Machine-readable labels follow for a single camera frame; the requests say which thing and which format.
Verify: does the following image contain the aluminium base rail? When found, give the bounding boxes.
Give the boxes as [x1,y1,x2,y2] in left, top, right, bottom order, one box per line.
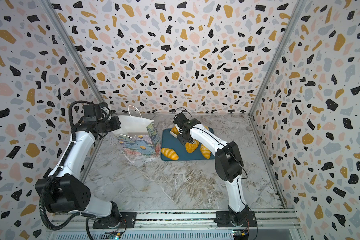
[44,208,304,240]

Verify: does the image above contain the large seeded oval loaf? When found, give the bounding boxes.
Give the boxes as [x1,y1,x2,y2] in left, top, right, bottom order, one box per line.
[185,141,200,154]

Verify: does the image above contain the striped croissant roll left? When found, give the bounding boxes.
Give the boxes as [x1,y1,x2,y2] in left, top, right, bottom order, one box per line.
[161,148,179,161]

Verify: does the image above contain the striped croissant roll right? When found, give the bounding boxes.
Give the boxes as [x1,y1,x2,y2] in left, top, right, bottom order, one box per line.
[200,144,212,160]

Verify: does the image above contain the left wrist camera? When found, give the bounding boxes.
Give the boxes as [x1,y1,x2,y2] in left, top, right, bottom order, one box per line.
[83,103,110,122]

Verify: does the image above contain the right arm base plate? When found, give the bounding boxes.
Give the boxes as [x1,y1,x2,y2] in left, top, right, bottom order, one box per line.
[214,211,258,228]

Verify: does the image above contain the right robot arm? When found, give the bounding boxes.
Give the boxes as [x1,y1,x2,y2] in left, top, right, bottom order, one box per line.
[174,115,250,227]

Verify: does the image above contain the striped croissant roll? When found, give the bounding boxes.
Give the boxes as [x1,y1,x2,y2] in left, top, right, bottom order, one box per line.
[200,144,212,160]
[161,148,179,161]

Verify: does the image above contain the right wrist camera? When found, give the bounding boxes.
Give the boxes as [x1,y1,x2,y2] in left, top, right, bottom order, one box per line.
[174,113,189,128]

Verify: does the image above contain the striped round bun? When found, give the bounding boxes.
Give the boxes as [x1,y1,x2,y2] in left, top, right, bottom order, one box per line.
[171,126,179,136]

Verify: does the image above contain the floral paper gift bag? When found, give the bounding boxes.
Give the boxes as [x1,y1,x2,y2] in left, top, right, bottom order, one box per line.
[113,111,161,157]

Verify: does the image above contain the teal plastic tray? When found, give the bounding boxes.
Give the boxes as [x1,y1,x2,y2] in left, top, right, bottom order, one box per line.
[161,129,208,161]

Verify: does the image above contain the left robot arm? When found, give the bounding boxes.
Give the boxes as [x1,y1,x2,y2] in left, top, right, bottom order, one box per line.
[35,116,122,231]

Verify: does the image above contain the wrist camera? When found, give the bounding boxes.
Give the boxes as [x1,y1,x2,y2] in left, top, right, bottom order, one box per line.
[83,103,110,122]
[174,113,189,128]

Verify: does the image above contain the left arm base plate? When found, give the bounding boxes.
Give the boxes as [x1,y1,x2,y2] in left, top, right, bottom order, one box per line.
[93,212,137,230]

